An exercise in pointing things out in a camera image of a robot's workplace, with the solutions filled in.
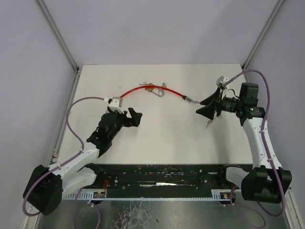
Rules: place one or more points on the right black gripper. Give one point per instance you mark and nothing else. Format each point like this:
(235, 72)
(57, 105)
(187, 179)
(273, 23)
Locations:
(219, 105)

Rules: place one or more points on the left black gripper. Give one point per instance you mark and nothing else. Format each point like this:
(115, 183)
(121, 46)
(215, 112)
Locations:
(128, 118)

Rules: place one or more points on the silver key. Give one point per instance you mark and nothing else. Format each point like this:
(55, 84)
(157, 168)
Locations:
(209, 122)

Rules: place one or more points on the red cable lock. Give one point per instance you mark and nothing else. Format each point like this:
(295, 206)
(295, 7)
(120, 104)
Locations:
(184, 97)

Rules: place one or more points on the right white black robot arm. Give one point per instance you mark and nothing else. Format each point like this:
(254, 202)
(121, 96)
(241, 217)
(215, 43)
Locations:
(267, 181)

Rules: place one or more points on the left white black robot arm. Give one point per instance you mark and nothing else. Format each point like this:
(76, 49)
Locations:
(48, 185)

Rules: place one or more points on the large brass long-shackle padlock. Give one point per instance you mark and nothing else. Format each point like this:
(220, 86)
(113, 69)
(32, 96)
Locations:
(155, 90)

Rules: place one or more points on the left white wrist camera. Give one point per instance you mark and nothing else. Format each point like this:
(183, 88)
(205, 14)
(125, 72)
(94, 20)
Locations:
(115, 104)

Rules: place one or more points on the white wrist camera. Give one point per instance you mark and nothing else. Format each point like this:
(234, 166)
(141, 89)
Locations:
(221, 82)
(115, 104)

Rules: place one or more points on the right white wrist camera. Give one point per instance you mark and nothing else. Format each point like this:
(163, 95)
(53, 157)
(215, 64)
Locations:
(221, 82)

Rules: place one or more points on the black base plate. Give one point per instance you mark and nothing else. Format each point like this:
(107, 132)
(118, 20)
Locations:
(161, 183)

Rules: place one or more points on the grey slotted cable duct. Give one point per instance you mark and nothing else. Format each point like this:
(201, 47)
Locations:
(86, 195)

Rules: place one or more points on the right aluminium frame post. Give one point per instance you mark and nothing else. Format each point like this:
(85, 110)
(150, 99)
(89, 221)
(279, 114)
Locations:
(266, 27)

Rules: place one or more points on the aluminium frame post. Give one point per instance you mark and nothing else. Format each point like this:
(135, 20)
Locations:
(57, 34)
(266, 27)

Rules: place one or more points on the left aluminium frame post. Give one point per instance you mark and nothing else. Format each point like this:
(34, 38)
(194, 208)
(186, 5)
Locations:
(57, 34)

